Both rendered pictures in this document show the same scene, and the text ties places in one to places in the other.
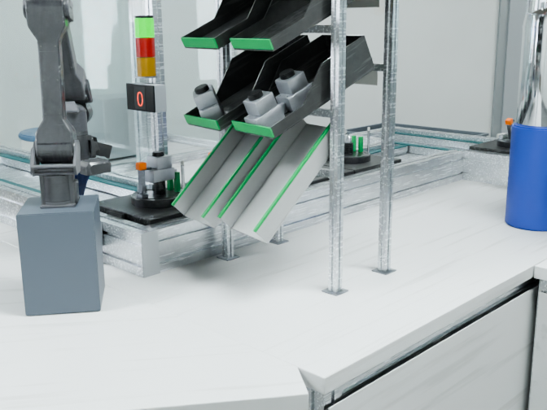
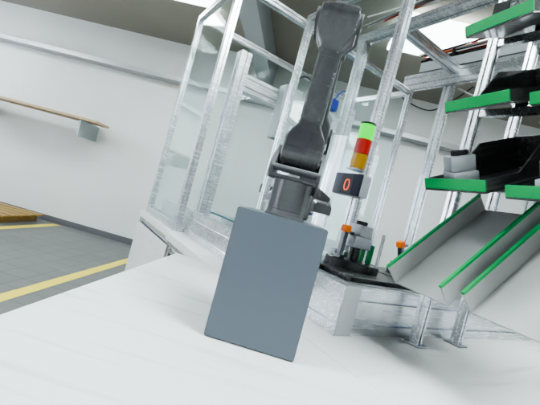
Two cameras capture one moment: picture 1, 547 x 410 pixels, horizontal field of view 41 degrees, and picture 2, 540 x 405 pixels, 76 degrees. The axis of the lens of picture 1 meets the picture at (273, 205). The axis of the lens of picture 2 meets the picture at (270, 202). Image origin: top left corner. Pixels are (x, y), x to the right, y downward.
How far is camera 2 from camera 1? 91 cm
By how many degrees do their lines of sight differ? 20
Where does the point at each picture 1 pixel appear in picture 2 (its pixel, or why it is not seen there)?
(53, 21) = (344, 26)
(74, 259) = (285, 283)
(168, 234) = (369, 297)
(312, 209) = (480, 323)
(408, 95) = not seen: hidden behind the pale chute
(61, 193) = (293, 202)
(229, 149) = (454, 231)
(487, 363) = not seen: outside the picture
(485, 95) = not seen: hidden behind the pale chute
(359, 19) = (428, 222)
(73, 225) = (299, 240)
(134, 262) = (327, 315)
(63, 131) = (317, 139)
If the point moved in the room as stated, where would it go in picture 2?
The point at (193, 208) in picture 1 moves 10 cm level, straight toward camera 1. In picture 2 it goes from (407, 277) to (423, 288)
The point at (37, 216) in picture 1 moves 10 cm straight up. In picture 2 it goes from (260, 215) to (278, 151)
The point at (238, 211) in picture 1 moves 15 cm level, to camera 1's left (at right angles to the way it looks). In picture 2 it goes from (483, 295) to (390, 267)
